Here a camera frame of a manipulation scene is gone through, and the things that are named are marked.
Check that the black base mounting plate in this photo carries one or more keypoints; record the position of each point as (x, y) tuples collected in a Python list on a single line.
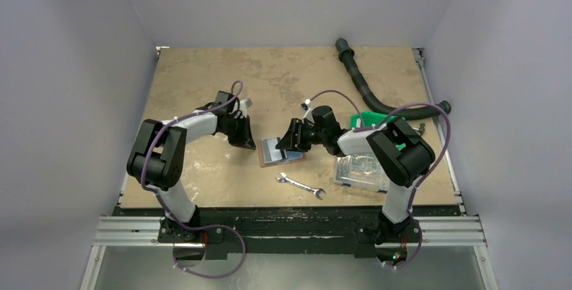
[(295, 230)]

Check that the silver open-end wrench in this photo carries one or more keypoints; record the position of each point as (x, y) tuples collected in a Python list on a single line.
[(317, 192)]

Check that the clear plastic screw box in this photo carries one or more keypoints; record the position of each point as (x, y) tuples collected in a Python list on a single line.
[(362, 171)]

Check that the white card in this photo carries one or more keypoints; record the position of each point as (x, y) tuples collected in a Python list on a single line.
[(270, 152)]

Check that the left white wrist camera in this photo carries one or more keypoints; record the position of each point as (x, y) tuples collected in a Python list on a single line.
[(244, 105)]

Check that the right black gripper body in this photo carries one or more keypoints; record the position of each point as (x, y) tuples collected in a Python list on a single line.
[(302, 132)]

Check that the brown leather card holder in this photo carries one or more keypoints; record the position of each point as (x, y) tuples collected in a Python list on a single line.
[(292, 156)]

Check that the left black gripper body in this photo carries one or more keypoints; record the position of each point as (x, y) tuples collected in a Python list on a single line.
[(233, 129)]

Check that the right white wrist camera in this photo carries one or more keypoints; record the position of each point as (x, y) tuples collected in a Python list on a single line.
[(307, 107)]

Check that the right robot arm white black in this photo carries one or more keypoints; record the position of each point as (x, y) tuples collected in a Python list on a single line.
[(404, 156)]

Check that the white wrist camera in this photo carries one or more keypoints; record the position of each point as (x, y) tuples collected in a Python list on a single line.
[(244, 105), (307, 107)]

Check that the green plastic bin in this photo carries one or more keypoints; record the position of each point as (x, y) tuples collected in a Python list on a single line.
[(366, 118)]

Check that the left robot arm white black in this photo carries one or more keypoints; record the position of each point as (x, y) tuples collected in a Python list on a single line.
[(157, 156)]

